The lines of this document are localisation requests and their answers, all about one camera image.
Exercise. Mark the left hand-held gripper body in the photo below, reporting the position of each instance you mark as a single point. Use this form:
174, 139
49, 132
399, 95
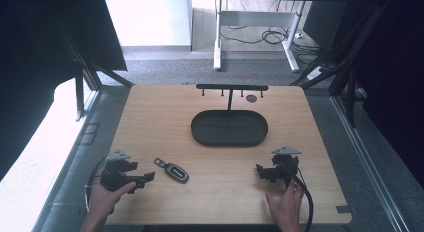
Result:
115, 173

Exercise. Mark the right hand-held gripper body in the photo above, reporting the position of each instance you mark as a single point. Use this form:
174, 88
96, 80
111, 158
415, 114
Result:
286, 167

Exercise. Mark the black car key fob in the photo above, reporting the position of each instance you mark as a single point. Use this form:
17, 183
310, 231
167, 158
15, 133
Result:
175, 172

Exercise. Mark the black tray with hook stand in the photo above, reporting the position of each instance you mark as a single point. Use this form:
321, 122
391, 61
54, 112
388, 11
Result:
229, 128

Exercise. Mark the person's left hand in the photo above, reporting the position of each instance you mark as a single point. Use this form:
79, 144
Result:
105, 200

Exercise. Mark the person's right hand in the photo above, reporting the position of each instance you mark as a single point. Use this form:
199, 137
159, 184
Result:
286, 208

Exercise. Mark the grey round table grommet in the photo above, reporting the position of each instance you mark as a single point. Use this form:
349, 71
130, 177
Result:
251, 98

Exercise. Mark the white side table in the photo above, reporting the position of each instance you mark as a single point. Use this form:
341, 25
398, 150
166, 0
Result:
30, 165

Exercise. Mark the white power strip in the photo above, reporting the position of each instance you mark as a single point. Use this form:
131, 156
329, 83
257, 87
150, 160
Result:
315, 73

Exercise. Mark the black metal stand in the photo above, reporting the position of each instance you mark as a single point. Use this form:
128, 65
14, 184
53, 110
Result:
346, 68
88, 75

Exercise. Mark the black curtain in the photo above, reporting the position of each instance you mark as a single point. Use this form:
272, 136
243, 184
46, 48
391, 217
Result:
393, 75
40, 58

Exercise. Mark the aluminium floor rail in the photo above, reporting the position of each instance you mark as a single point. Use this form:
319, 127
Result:
366, 165

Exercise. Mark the white desk frame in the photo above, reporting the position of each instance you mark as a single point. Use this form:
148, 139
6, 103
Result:
256, 18

